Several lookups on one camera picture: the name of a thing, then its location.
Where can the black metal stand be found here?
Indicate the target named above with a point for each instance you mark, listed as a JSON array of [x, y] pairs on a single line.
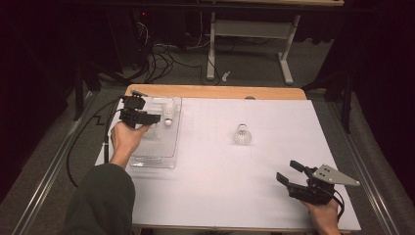
[[347, 107], [78, 98]]

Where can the person's left hand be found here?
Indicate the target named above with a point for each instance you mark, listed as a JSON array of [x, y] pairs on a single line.
[[125, 140]]

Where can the metal floor rail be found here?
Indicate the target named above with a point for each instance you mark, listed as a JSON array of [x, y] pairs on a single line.
[[49, 178], [365, 182]]

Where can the white metal desk frame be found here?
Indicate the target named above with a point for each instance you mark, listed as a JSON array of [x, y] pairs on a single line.
[[251, 29]]

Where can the person's right hand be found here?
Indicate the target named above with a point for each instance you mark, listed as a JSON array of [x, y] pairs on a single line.
[[323, 218]]

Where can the dark curtain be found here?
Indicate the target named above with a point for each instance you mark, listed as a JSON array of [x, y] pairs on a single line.
[[29, 81]]

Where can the clear plastic box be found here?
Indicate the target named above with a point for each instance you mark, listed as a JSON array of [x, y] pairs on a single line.
[[166, 147]]

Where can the small white floor scrap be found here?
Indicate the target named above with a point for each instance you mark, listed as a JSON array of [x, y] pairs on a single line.
[[225, 76]]

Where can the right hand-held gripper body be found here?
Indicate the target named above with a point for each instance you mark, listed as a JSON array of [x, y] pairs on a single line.
[[312, 192]]

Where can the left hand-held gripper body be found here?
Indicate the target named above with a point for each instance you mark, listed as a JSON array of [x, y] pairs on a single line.
[[133, 103]]

